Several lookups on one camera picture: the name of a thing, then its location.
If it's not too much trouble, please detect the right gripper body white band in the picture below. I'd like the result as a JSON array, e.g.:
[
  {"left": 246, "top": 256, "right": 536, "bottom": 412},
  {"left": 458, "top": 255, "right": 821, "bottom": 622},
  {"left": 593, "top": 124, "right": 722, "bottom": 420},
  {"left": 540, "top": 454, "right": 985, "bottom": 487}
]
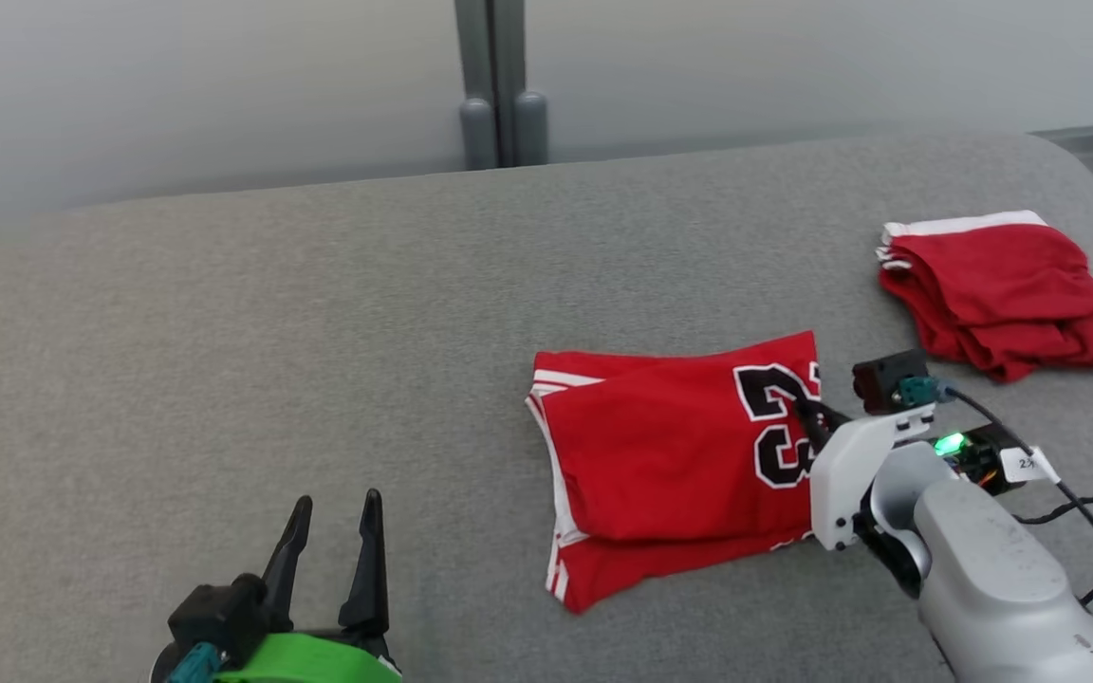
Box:
[{"left": 809, "top": 403, "right": 1031, "bottom": 599}]

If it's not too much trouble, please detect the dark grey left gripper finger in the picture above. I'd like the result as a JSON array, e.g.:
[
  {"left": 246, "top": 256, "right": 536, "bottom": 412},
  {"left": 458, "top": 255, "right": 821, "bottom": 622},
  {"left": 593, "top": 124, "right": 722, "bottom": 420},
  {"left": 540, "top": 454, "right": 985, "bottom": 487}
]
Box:
[
  {"left": 262, "top": 495, "right": 313, "bottom": 632},
  {"left": 340, "top": 489, "right": 389, "bottom": 638}
]

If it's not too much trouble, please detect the black left cable teal plug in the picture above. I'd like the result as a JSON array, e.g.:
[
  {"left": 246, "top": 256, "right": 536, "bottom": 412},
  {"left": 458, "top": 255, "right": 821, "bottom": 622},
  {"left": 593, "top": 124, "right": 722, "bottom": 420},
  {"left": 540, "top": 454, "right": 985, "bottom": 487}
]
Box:
[{"left": 167, "top": 643, "right": 225, "bottom": 683}]

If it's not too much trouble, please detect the grey fabric sofa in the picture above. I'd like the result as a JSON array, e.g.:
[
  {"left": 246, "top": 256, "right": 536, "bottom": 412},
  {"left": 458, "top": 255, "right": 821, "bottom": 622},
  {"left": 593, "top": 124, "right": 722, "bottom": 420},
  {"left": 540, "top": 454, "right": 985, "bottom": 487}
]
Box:
[{"left": 0, "top": 131, "right": 1093, "bottom": 683}]

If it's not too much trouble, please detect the grey round post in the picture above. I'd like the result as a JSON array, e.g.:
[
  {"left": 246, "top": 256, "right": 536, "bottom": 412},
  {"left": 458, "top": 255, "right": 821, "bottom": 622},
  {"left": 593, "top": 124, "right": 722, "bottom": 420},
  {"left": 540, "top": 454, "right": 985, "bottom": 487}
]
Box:
[
  {"left": 513, "top": 90, "right": 549, "bottom": 168},
  {"left": 459, "top": 95, "right": 497, "bottom": 172}
]

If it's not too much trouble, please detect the black right cable teal plug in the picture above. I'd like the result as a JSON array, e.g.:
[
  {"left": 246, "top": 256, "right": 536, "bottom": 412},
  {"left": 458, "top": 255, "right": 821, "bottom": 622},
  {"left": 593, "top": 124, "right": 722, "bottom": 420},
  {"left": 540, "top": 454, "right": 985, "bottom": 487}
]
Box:
[{"left": 893, "top": 377, "right": 1093, "bottom": 657}]

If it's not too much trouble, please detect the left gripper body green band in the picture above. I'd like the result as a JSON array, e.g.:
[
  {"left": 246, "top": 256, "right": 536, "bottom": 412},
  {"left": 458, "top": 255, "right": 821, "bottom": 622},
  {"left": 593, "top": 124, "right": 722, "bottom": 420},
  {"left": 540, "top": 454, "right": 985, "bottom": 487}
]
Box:
[{"left": 150, "top": 631, "right": 403, "bottom": 683}]

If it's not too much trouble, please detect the red jersey with number 23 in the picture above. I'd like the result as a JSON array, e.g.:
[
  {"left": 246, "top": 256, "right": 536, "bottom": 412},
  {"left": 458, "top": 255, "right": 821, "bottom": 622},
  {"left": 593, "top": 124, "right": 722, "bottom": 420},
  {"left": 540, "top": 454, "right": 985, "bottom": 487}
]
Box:
[{"left": 525, "top": 330, "right": 823, "bottom": 616}]

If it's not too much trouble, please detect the grey vertical frame bar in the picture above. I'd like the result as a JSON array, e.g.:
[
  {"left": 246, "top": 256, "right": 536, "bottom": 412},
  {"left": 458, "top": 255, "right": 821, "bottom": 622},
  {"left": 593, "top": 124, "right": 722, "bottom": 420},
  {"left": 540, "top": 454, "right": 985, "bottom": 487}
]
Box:
[{"left": 454, "top": 0, "right": 528, "bottom": 169}]

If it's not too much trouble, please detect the black cable teal plug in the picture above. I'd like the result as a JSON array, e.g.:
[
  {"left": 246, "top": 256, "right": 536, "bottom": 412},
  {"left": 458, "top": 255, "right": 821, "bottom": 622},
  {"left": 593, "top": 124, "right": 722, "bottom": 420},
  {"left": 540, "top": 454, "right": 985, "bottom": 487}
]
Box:
[
  {"left": 893, "top": 377, "right": 1093, "bottom": 657},
  {"left": 167, "top": 643, "right": 225, "bottom": 683}
]

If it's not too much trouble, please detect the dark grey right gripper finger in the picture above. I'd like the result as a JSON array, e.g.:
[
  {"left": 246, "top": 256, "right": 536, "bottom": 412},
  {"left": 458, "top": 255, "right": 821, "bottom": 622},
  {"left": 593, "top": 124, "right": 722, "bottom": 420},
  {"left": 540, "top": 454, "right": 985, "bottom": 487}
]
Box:
[
  {"left": 796, "top": 415, "right": 834, "bottom": 457},
  {"left": 790, "top": 397, "right": 854, "bottom": 426}
]

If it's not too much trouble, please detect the white paper cable tag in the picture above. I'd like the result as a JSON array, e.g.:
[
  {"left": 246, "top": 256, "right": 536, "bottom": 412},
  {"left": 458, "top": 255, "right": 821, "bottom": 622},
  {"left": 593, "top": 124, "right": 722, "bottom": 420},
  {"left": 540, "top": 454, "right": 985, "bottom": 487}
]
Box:
[{"left": 999, "top": 446, "right": 1060, "bottom": 487}]

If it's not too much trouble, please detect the red garment with white band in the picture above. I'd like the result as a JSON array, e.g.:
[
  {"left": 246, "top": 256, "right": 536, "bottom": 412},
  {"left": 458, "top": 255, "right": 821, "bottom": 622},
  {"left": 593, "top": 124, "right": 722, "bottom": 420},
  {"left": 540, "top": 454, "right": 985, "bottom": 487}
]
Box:
[{"left": 876, "top": 211, "right": 1093, "bottom": 384}]

